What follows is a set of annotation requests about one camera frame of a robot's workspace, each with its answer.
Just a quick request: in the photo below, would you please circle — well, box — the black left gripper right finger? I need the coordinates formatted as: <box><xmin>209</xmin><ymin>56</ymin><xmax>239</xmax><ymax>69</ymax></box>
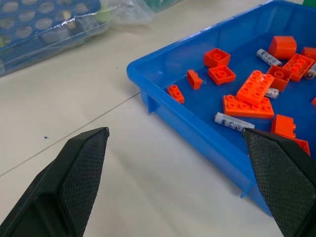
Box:
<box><xmin>242</xmin><ymin>127</ymin><xmax>316</xmax><ymax>237</ymax></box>

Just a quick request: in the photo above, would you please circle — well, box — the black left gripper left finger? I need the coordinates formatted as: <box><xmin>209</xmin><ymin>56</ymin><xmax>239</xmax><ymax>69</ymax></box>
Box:
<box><xmin>0</xmin><ymin>127</ymin><xmax>110</xmax><ymax>237</ymax></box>

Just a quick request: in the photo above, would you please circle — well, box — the teal translucent plastic container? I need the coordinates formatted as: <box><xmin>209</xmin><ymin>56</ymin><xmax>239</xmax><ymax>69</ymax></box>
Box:
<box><xmin>143</xmin><ymin>0</ymin><xmax>185</xmax><ymax>13</ymax></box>

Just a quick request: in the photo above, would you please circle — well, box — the white AA battery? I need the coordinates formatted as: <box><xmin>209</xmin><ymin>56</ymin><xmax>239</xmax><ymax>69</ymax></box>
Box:
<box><xmin>214</xmin><ymin>112</ymin><xmax>256</xmax><ymax>133</ymax></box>
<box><xmin>304</xmin><ymin>62</ymin><xmax>316</xmax><ymax>80</ymax></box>
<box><xmin>256</xmin><ymin>48</ymin><xmax>282</xmax><ymax>67</ymax></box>
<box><xmin>266</xmin><ymin>87</ymin><xmax>280</xmax><ymax>99</ymax></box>

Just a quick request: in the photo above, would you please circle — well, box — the red 2x4 plastic building brick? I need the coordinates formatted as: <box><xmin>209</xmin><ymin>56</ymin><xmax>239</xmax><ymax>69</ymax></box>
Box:
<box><xmin>236</xmin><ymin>70</ymin><xmax>275</xmax><ymax>105</ymax></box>

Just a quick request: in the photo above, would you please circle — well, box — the blue plastic bin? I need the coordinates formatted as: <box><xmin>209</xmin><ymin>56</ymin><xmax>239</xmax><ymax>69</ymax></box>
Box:
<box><xmin>126</xmin><ymin>0</ymin><xmax>316</xmax><ymax>217</ymax></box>

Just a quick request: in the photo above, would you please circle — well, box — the upside-down red 2x2 building brick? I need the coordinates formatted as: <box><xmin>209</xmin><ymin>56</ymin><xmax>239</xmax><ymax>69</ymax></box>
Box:
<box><xmin>266</xmin><ymin>65</ymin><xmax>293</xmax><ymax>92</ymax></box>

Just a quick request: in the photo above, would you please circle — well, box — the upside-down red 2x4 building brick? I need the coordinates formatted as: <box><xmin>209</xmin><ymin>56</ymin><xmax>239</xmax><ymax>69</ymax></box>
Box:
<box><xmin>282</xmin><ymin>53</ymin><xmax>316</xmax><ymax>82</ymax></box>

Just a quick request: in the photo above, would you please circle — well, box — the red 1x2 plastic building brick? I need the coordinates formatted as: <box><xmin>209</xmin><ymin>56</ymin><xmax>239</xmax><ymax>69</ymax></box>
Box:
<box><xmin>167</xmin><ymin>84</ymin><xmax>185</xmax><ymax>104</ymax></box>

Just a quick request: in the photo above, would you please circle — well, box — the orange rounded block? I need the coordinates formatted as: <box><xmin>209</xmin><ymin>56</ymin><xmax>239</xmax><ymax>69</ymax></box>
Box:
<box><xmin>268</xmin><ymin>36</ymin><xmax>297</xmax><ymax>60</ymax></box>

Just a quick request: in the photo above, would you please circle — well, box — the clear plastic bag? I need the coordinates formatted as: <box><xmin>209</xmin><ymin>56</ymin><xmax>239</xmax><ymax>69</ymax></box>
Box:
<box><xmin>0</xmin><ymin>0</ymin><xmax>158</xmax><ymax>78</ymax></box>

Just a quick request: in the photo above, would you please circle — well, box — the blue perforated tray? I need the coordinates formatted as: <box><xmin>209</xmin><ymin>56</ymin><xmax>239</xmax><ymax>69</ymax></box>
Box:
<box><xmin>0</xmin><ymin>0</ymin><xmax>102</xmax><ymax>62</ymax></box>

